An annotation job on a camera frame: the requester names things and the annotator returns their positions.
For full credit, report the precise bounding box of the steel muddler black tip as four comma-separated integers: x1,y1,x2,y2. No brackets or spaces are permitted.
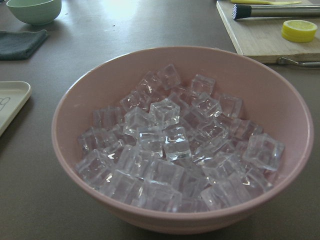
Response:
231,3,320,20

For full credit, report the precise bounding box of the grey folded cloth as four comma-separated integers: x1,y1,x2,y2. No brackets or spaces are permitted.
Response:
0,29,48,61

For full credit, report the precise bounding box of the bamboo cutting board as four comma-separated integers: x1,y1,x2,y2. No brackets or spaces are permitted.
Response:
216,0,320,64

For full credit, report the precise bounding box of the pile of clear ice cubes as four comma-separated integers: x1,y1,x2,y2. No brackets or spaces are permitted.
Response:
75,64,285,213

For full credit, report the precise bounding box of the pink bowl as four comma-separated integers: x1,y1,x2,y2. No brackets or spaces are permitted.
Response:
51,46,315,235

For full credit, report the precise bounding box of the cream rabbit tray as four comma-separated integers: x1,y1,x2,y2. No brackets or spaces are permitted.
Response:
0,81,32,135

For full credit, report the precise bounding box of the half lemon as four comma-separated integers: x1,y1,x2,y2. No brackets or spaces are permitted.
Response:
281,19,318,43

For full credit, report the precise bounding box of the green bowl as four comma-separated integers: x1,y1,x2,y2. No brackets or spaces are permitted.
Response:
6,0,62,26

